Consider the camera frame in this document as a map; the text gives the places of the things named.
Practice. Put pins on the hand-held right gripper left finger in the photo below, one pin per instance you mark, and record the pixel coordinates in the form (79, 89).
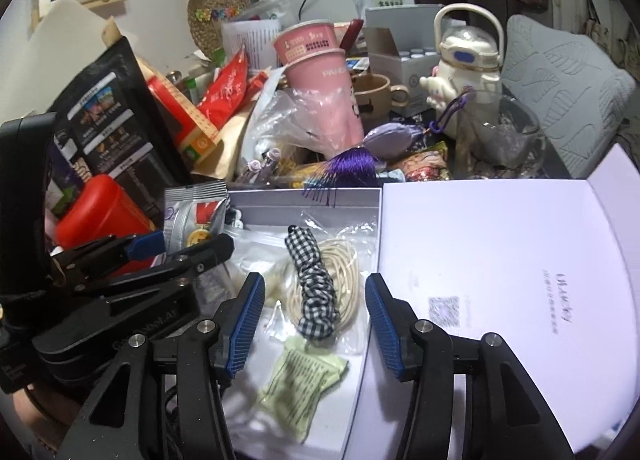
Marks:
(245, 325)

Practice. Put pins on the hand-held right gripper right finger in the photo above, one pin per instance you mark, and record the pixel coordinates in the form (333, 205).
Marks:
(385, 325)

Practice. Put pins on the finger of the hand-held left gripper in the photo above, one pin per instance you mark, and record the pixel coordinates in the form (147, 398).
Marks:
(145, 245)
(200, 257)

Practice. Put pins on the silver snack packet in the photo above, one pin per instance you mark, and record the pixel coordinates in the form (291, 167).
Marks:
(192, 210)

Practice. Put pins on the small clear zip bag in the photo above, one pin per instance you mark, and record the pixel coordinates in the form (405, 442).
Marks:
(260, 260)

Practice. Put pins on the bagged checkered scrunchie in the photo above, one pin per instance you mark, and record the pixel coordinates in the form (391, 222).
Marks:
(312, 280)

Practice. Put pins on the pale green packet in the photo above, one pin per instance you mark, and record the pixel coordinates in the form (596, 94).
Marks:
(300, 385)

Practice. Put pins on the white gift box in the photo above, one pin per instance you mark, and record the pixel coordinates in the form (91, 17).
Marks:
(475, 250)

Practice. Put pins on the red plastic container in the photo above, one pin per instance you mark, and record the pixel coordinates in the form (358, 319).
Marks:
(95, 212)

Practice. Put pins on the black snack bag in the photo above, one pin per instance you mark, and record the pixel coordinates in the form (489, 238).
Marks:
(110, 109)

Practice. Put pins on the red cardboard box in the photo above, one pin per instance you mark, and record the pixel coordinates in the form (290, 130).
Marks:
(177, 109)

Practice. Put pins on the colourful candy wrappers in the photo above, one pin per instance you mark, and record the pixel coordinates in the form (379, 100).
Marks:
(425, 164)

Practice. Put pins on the purple tassel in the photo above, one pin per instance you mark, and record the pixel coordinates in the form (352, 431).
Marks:
(345, 164)

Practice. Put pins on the crumpled clear plastic bag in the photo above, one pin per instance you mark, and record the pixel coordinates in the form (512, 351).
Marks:
(285, 114)

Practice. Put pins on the white foam board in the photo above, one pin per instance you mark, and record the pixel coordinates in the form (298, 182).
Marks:
(70, 29)

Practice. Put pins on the red snack bag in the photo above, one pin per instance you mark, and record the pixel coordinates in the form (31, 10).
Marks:
(225, 84)

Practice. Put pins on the plain pink cup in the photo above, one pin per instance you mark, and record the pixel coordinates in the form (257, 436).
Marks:
(325, 84)

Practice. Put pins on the clear glass cup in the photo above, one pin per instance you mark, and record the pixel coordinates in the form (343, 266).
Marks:
(505, 139)

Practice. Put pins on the white printed paper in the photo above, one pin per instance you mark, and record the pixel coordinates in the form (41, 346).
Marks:
(250, 37)

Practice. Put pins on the brown mug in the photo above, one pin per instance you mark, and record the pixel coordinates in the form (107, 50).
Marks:
(372, 89)

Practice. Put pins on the pink printed paper cup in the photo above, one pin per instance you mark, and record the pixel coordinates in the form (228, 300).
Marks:
(307, 42)

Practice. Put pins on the white astronaut water bottle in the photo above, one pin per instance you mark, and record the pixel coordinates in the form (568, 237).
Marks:
(465, 59)

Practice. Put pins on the grey quilted chair cover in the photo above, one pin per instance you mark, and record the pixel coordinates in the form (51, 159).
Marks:
(560, 84)

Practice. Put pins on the grey box of vials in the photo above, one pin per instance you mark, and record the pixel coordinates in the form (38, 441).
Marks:
(400, 19)

